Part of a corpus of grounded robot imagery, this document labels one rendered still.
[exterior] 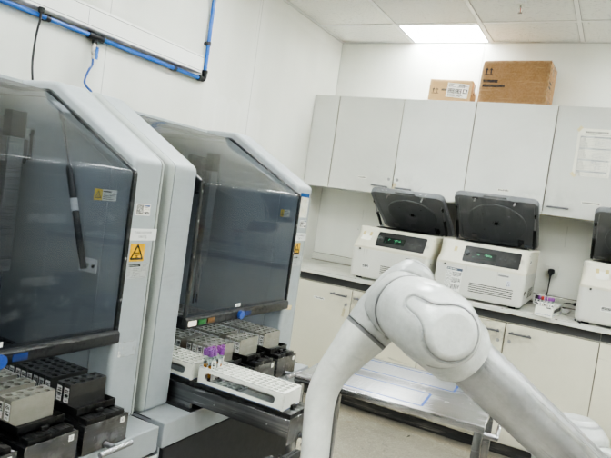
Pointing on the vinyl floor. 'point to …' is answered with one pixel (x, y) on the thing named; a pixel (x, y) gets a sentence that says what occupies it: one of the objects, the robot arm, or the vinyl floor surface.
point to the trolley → (412, 400)
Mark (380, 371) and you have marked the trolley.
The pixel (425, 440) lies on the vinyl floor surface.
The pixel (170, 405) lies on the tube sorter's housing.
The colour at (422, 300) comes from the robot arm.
